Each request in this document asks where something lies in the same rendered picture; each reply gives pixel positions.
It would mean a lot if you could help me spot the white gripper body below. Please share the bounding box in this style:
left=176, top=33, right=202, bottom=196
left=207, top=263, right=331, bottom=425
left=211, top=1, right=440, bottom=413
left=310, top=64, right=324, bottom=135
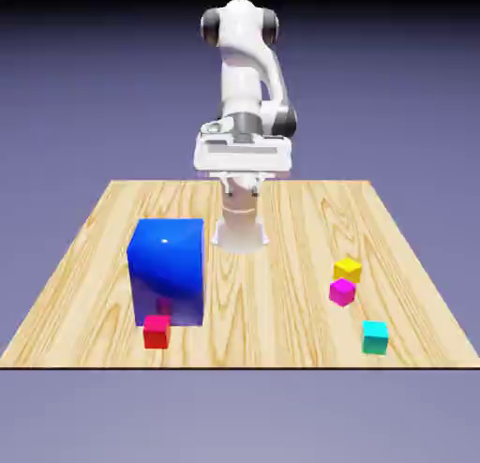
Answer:
left=192, top=131, right=294, bottom=181

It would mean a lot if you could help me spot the small yellow cube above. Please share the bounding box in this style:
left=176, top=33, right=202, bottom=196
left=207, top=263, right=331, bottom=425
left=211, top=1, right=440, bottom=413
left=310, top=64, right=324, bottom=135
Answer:
left=333, top=257, right=364, bottom=285

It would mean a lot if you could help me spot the large blue box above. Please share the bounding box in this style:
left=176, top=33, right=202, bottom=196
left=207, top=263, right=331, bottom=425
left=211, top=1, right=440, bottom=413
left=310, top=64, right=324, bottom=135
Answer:
left=126, top=217, right=206, bottom=328

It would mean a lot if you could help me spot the small red cube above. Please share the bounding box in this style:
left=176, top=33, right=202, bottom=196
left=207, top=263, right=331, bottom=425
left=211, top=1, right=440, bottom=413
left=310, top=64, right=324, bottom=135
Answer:
left=142, top=314, right=173, bottom=351

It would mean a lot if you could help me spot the small cyan cube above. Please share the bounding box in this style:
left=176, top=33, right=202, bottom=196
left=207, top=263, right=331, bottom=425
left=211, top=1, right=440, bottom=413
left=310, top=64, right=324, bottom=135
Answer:
left=360, top=320, right=390, bottom=356

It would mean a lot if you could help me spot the small magenta cube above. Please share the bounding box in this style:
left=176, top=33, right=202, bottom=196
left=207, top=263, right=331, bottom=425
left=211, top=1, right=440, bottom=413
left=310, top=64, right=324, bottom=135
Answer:
left=328, top=277, right=357, bottom=307

